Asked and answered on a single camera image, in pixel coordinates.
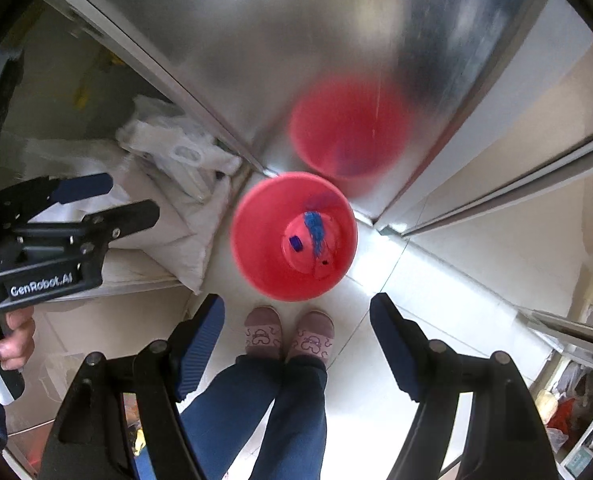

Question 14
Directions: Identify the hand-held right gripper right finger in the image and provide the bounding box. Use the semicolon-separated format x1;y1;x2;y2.
369;292;559;480

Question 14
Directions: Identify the red plastic bin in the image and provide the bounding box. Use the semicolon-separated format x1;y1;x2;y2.
230;172;358;303

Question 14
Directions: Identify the white woven sack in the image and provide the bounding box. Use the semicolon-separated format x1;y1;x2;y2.
71;155;218;296

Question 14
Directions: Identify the blue crumpled wrapper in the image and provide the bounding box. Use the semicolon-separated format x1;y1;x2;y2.
303;211;330;256

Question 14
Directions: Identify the person's leg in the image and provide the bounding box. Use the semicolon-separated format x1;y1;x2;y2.
179;354;284;480
271;355;328;480

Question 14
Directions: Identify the person's right leg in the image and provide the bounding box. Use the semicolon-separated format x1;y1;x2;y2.
271;355;328;480

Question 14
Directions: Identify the metal cabinet door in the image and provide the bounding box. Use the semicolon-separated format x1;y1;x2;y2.
59;0;544;228

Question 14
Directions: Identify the person's left leg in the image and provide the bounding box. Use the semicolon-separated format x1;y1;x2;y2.
179;354;284;480

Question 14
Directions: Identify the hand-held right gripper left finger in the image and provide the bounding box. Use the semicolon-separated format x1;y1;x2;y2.
39;294;226;480

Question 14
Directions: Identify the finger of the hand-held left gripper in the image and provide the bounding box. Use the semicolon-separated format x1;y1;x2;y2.
15;199;160;261
0;172;114;231

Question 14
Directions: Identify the red packet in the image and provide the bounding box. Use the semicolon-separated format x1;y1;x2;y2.
546;392;589;441

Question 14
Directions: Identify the pink patterned slipper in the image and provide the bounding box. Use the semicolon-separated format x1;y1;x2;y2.
285;311;335;368
245;306;284;361

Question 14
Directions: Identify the sliding cabinet door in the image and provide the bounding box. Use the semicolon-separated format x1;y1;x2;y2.
376;40;593;238

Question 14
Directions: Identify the person's left hand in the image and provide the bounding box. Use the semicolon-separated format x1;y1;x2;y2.
0;307;37;377

